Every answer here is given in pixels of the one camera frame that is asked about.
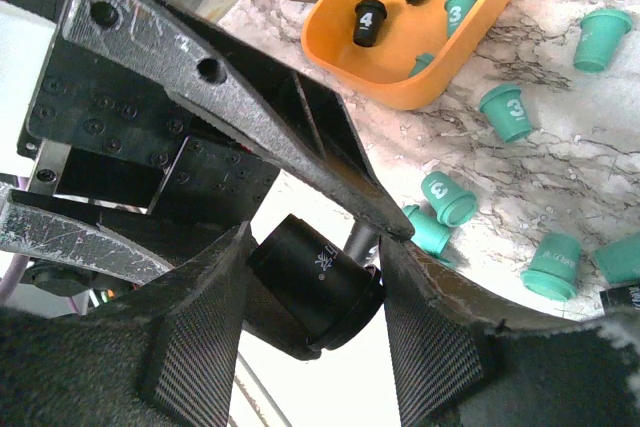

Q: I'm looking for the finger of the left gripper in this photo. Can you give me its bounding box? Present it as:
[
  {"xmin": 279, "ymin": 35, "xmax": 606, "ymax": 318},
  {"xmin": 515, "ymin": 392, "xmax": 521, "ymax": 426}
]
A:
[{"xmin": 59, "ymin": 0, "xmax": 414, "ymax": 240}]

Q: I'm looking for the orange plastic storage basket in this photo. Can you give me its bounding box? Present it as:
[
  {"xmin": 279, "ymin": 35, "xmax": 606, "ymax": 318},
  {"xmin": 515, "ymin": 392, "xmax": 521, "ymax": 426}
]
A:
[{"xmin": 301, "ymin": 0, "xmax": 510, "ymax": 110}]

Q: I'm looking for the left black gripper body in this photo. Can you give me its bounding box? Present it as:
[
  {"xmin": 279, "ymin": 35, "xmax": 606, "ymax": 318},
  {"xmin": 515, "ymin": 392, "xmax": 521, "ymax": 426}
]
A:
[{"xmin": 17, "ymin": 38, "xmax": 280, "ymax": 227}]

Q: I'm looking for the teal capsule top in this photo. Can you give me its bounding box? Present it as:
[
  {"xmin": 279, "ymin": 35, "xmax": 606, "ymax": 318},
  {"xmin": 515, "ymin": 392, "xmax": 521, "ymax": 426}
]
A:
[{"xmin": 573, "ymin": 9, "xmax": 633, "ymax": 73}]

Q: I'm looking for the teal capsule in basket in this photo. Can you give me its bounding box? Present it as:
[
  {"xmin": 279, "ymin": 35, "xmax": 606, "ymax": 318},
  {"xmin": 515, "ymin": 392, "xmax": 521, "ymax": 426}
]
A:
[{"xmin": 444, "ymin": 0, "xmax": 477, "ymax": 38}]

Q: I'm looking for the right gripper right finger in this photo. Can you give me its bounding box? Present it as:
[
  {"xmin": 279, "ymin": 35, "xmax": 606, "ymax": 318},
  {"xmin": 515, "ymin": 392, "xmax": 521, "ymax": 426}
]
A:
[{"xmin": 380, "ymin": 237, "xmax": 639, "ymax": 426}]

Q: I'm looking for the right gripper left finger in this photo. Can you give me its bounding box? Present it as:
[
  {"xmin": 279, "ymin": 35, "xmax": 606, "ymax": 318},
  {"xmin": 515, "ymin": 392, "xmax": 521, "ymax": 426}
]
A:
[{"xmin": 1, "ymin": 224, "xmax": 253, "ymax": 426}]

